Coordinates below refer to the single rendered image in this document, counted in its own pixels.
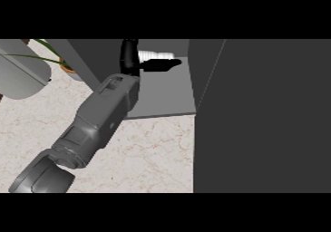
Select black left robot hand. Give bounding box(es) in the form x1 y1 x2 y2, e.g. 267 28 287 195
121 38 184 77

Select white ribbed water bottle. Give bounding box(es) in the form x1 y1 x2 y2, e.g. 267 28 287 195
138 50 178 61

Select grey open cabinet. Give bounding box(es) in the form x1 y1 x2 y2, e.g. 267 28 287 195
47 38 199 121

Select large dark grey cabinet door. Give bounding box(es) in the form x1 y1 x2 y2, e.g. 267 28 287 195
189 38 331 194

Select orange rimmed plant pot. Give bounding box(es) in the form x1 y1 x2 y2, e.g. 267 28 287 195
59 58 88 82

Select green leafy plant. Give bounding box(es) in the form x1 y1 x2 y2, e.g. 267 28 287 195
4 38 70 67

